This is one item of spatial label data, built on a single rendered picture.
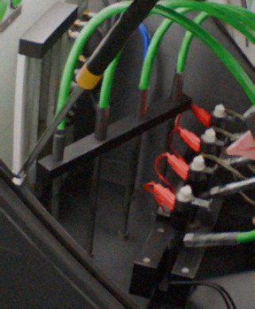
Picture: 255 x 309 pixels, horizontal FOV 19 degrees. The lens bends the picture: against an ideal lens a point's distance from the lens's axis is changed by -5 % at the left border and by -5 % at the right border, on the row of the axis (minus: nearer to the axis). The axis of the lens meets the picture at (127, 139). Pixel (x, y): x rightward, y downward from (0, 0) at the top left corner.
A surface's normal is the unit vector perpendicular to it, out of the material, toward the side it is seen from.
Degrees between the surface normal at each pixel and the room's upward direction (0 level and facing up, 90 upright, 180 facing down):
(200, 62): 90
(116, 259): 0
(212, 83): 90
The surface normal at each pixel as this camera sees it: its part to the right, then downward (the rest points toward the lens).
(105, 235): 0.11, -0.80
